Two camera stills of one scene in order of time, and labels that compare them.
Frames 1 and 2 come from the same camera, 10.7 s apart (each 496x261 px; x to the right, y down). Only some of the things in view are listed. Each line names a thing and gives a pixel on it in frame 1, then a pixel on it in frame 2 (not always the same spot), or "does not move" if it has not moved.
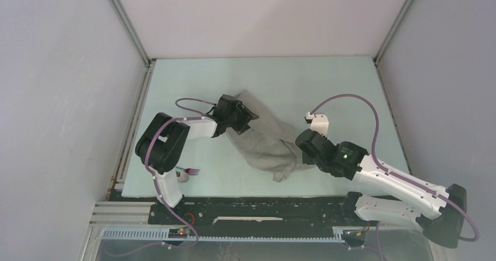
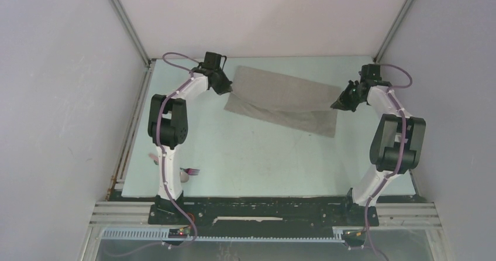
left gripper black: (245, 116) → (226, 87)
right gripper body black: (310, 161) → (351, 92)
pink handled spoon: (183, 177) does not move
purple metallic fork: (190, 171) does not move
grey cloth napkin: (270, 144) → (298, 103)
